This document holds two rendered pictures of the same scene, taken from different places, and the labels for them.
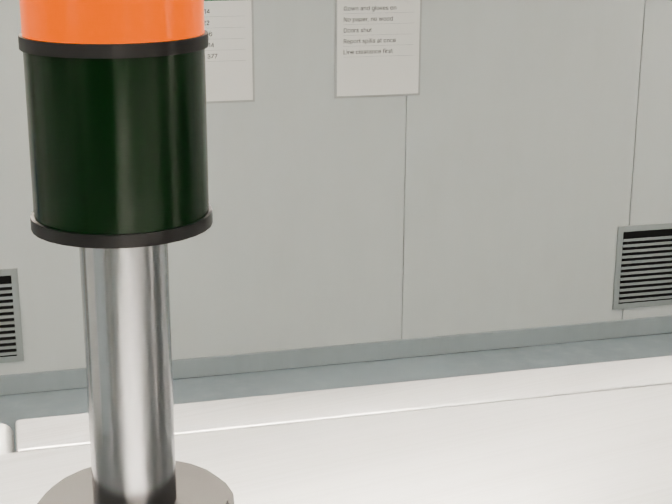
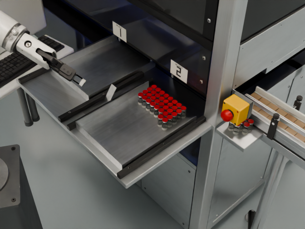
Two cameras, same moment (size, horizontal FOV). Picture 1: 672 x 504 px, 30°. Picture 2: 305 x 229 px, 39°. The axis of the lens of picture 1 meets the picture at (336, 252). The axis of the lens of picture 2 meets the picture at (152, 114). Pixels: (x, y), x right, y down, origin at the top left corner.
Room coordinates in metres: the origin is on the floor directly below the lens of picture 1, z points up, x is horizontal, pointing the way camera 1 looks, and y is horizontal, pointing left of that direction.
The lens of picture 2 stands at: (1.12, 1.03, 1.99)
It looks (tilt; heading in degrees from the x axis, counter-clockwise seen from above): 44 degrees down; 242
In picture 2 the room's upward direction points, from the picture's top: 1 degrees clockwise
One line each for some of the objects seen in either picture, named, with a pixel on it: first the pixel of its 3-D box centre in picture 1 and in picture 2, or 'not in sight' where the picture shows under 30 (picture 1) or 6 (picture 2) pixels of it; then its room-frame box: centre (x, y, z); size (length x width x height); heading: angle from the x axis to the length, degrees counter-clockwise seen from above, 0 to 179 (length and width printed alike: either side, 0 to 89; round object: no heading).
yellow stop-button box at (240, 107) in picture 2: not in sight; (236, 108); (0.37, 0.22, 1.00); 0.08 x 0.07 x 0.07; 15
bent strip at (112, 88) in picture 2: not in sight; (99, 99); (0.74, -0.11, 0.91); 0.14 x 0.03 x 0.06; 14
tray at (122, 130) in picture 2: not in sight; (136, 122); (0.66, 0.04, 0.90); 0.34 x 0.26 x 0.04; 15
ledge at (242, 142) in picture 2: not in sight; (242, 131); (0.33, 0.23, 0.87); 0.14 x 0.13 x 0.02; 15
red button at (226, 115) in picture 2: not in sight; (227, 115); (0.42, 0.24, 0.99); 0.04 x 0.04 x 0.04; 15
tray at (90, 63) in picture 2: not in sight; (103, 65); (0.64, -0.32, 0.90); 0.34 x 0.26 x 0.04; 15
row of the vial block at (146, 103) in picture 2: not in sight; (154, 109); (0.58, 0.02, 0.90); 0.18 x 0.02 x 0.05; 105
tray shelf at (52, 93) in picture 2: not in sight; (116, 98); (0.66, -0.13, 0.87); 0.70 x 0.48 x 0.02; 105
